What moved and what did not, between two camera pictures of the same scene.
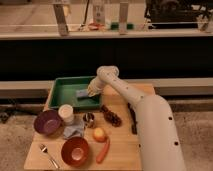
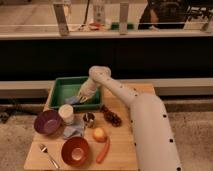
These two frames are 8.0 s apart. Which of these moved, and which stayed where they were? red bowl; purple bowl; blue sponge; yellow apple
Moved: blue sponge
Stayed: purple bowl; red bowl; yellow apple
